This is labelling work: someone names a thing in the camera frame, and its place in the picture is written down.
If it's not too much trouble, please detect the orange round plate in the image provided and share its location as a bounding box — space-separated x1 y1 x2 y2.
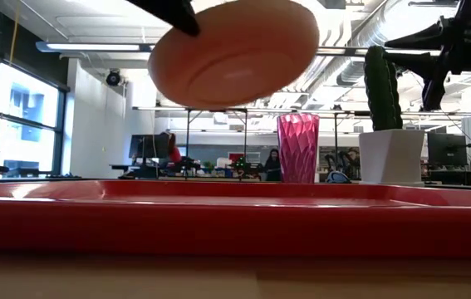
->
147 0 321 111

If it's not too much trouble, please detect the pink faceted plastic cup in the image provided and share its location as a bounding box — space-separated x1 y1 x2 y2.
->
276 112 321 184

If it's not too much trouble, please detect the red plastic tray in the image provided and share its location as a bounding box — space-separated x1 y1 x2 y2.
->
0 179 471 259

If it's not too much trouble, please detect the green cactus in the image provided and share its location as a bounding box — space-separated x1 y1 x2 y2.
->
363 45 405 132

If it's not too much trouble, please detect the long ceiling light strip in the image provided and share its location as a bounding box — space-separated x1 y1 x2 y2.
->
35 41 155 53

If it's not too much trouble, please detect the black computer monitor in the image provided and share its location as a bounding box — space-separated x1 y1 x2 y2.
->
129 133 170 161
427 132 469 168

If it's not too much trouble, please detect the white angular plant pot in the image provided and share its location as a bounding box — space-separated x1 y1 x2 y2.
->
358 128 426 186

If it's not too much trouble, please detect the person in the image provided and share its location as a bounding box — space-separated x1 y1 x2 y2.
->
263 148 282 183
159 131 183 165

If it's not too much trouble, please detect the blue and white helmet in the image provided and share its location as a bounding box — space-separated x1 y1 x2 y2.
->
326 169 353 184

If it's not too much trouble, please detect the large office window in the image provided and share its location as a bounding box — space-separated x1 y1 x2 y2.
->
0 61 70 179

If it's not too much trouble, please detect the silver ceiling air duct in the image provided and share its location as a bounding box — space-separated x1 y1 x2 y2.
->
336 0 431 86

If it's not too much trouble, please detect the black wall security camera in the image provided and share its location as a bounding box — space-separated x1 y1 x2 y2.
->
105 69 122 88

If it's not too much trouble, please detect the black metal pole frame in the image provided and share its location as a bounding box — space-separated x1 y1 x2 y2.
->
184 106 249 180

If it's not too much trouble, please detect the yellow hanging strap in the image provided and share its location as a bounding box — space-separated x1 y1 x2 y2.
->
8 0 21 64

